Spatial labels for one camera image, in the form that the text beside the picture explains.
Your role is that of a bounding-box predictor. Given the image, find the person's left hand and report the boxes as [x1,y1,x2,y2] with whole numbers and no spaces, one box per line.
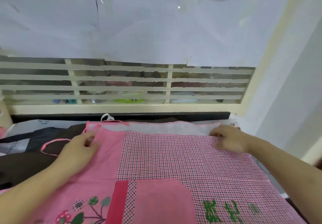
[53,132,101,174]

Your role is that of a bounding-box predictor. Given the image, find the person's right hand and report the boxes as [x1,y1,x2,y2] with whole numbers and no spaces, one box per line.
[209,124,253,154]

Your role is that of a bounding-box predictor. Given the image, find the pink checked apron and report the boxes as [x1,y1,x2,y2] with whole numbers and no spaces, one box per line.
[25,121,311,224]

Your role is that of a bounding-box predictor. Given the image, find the person's left forearm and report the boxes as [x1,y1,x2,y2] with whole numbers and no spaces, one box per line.
[0,160,73,224]

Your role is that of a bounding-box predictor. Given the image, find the person's right forearm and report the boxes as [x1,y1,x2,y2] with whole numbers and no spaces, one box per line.
[248,138,322,208]

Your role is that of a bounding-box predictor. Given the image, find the black grey garment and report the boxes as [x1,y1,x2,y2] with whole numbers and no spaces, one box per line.
[23,126,87,152]

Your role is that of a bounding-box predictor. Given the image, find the green plastic object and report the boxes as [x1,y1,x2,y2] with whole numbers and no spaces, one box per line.
[114,94,146,104]

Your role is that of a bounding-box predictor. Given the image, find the grey printed plastic sheet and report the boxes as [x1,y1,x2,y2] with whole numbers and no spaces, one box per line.
[0,119,87,156]

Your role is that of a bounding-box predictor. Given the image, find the cream plastic container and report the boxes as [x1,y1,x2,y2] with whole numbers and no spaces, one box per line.
[0,96,13,129]

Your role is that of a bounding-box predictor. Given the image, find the large white paper sheet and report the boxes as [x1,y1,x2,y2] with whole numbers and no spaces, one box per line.
[96,0,202,65]
[186,0,295,68]
[0,0,99,59]

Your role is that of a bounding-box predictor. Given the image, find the cream window frame with bars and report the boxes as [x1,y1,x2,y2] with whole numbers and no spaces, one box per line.
[0,0,302,118]

